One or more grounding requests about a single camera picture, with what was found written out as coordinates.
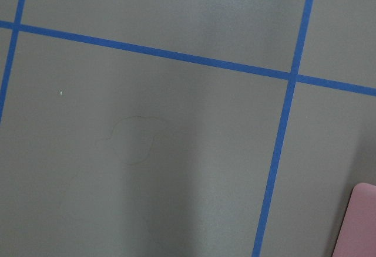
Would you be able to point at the pink plastic bin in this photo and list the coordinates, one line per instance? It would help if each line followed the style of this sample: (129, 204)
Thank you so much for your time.
(357, 233)

